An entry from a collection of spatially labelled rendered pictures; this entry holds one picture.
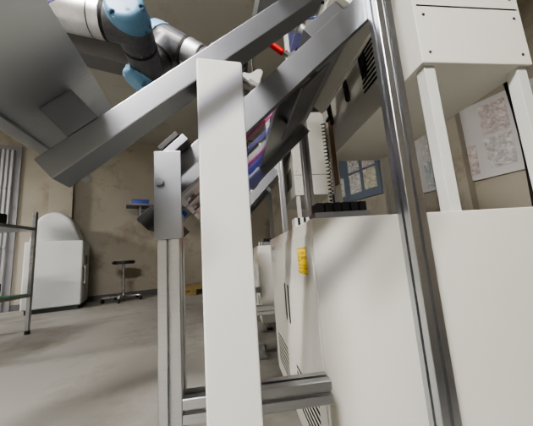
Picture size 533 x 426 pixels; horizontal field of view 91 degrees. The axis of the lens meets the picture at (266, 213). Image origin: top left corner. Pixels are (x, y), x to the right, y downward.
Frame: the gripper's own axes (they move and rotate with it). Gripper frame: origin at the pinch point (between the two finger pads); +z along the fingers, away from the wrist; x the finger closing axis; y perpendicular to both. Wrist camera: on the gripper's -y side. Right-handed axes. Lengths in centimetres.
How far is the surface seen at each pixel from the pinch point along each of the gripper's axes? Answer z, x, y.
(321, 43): 6.7, -10.0, 15.6
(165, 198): -2.7, -14.2, -35.5
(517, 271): 71, -10, -11
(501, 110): 161, 134, 197
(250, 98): -0.6, -9.9, -6.4
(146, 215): -6.9, -5.8, -40.1
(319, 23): 2.8, -6.0, 24.7
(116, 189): -235, 416, -37
